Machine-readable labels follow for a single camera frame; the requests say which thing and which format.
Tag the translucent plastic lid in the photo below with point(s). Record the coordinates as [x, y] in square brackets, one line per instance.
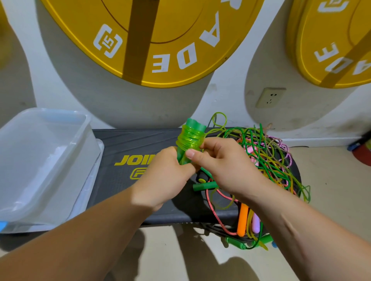
[93, 182]

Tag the large yellow weight plate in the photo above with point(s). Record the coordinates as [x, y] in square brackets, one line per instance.
[162, 35]

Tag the person's right hand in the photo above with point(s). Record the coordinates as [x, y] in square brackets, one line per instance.
[232, 168]

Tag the blue plastic piece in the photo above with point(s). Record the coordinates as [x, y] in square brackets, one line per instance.
[3, 226]

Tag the person's right forearm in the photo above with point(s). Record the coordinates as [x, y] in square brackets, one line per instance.
[319, 243]

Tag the person's left forearm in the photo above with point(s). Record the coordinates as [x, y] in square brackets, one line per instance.
[64, 243]

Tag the white wall socket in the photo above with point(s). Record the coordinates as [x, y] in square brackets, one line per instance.
[271, 97]

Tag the red fire extinguisher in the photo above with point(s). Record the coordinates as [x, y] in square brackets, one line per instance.
[362, 153]

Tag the clear plastic storage bin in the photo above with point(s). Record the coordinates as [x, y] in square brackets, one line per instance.
[40, 159]

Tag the person's left hand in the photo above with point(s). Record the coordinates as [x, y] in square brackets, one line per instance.
[162, 179]

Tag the black aerobic step platform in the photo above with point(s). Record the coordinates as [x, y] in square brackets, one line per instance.
[133, 142]

